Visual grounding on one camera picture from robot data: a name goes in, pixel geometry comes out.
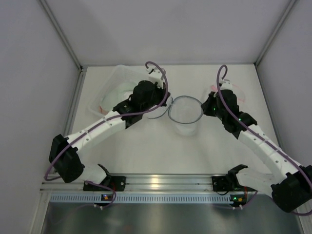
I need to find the left aluminium frame post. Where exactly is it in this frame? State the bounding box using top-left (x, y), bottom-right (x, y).
top-left (38, 0), bottom-right (83, 70)

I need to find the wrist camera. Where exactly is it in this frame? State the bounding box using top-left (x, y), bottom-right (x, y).
top-left (218, 79), bottom-right (233, 91)
top-left (146, 68), bottom-right (165, 89)

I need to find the blue-trimmed mesh laundry bag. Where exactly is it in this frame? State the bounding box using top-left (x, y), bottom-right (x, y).
top-left (146, 95), bottom-right (203, 137)

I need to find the light green bra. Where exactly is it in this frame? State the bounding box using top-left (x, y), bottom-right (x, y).
top-left (100, 82), bottom-right (137, 111)

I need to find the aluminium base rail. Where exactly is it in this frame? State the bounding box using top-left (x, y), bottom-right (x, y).
top-left (41, 173), bottom-right (271, 192)

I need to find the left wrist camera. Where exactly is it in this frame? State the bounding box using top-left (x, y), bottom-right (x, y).
top-left (146, 68), bottom-right (165, 89)

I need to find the pink-trimmed mesh laundry bag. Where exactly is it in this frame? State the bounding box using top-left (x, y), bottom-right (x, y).
top-left (210, 84), bottom-right (246, 106)

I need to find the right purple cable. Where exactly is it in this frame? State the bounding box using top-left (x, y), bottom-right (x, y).
top-left (216, 64), bottom-right (312, 216)

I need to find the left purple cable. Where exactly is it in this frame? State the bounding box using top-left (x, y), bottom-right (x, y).
top-left (43, 60), bottom-right (171, 208)

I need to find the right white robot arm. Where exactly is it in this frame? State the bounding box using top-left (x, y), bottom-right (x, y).
top-left (201, 89), bottom-right (312, 213)

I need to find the white perforated plastic basket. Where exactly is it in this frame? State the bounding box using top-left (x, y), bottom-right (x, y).
top-left (88, 65), bottom-right (148, 117)

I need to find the purple cable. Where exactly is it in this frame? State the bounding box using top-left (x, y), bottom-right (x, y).
top-left (216, 64), bottom-right (312, 216)
top-left (43, 60), bottom-right (171, 208)

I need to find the aluminium frame post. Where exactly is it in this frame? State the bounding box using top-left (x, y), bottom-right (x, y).
top-left (38, 0), bottom-right (83, 70)
top-left (253, 0), bottom-right (299, 68)

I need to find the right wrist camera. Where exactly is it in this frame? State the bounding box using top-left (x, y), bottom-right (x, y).
top-left (218, 79), bottom-right (233, 91)

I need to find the right aluminium frame post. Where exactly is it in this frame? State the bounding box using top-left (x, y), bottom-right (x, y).
top-left (253, 0), bottom-right (299, 68)

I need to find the grey slotted cable duct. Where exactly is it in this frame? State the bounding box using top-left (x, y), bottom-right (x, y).
top-left (50, 193), bottom-right (245, 204)

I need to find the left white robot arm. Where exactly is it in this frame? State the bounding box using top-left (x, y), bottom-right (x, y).
top-left (49, 80), bottom-right (170, 186)

